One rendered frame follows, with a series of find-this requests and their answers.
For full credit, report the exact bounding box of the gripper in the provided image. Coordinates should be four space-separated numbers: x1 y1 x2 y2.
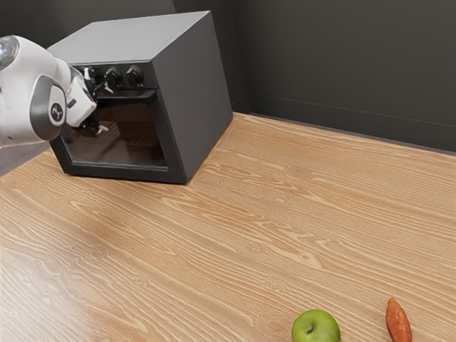
78 66 115 137

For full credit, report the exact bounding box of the dark grey oven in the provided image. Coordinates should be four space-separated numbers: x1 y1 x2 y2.
47 10 234 185

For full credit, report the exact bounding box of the green apple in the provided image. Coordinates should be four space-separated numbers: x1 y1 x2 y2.
291 309 341 342

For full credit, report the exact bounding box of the orange sweet potato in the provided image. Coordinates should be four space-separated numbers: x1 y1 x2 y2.
385 297 413 342

